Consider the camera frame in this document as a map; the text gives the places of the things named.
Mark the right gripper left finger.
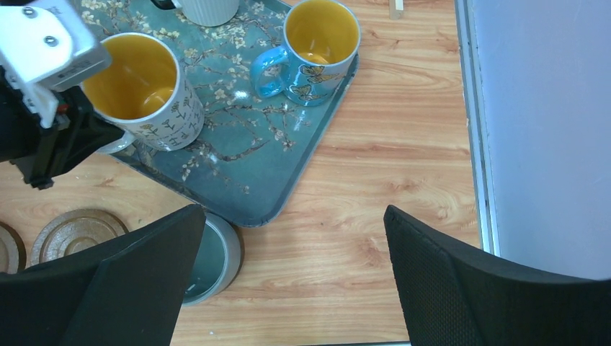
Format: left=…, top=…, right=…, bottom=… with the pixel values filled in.
left=1, top=205, right=206, bottom=345

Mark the grey ceramic mug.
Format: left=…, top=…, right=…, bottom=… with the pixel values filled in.
left=182, top=213, right=243, bottom=306

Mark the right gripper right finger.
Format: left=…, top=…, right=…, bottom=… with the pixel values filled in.
left=383, top=205, right=610, bottom=345

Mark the blue floral serving tray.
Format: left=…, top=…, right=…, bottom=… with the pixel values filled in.
left=73, top=1, right=359, bottom=227

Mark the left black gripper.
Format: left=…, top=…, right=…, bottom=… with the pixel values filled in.
left=1, top=68, right=124, bottom=190

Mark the white mug black handle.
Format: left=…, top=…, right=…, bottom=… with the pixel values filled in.
left=151, top=0, right=240, bottom=27

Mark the brown round coaster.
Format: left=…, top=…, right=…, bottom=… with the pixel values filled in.
left=30, top=208, right=128, bottom=266
left=1, top=222, right=27, bottom=274

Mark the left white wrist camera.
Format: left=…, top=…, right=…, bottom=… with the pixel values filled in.
left=1, top=1, right=112, bottom=128

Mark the blue butterfly mug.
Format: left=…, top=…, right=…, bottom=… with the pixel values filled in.
left=250, top=0, right=361, bottom=107

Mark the white floral mug yellow inside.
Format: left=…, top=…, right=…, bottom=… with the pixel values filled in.
left=81, top=32, right=205, bottom=151

